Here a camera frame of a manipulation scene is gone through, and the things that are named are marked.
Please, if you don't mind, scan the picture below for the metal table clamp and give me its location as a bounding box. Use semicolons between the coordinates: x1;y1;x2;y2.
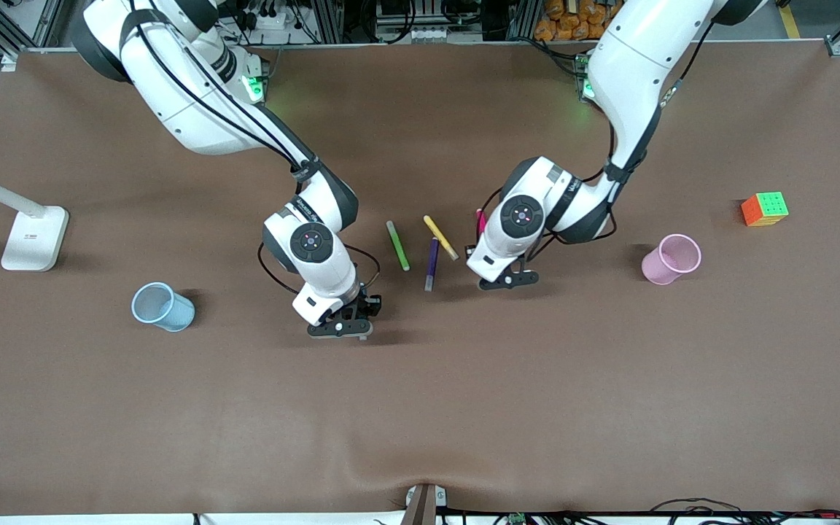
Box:
405;483;447;525

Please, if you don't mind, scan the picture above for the white power strip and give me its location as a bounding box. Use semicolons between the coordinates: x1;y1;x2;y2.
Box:
245;6;297;31

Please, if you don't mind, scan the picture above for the orange packets pile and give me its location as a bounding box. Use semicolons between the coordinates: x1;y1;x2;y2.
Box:
534;0;621;42

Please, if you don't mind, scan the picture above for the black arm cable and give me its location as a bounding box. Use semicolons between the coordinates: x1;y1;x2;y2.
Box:
475;22;716;245
120;0;381;296

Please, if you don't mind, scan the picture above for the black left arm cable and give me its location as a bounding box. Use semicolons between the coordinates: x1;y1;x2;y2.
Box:
475;22;716;245

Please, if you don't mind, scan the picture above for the multicoloured puzzle cube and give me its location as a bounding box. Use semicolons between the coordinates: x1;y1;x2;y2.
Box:
741;191;790;228

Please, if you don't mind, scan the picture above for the green marker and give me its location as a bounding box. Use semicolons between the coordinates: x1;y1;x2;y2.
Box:
386;220;411;272

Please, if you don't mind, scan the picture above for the pink plastic cup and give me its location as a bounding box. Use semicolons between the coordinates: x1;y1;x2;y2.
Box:
641;233;703;286

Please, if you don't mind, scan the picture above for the light blue plastic cup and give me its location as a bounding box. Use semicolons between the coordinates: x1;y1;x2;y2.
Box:
131;281;195;333

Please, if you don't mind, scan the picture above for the yellow marker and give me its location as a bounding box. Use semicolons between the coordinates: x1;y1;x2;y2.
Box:
423;214;459;262

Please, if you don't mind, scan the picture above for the black floor cable bundle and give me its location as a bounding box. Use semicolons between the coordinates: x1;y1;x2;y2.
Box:
650;498;840;525

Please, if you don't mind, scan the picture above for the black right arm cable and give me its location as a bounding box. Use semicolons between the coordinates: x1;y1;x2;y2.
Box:
120;0;381;296

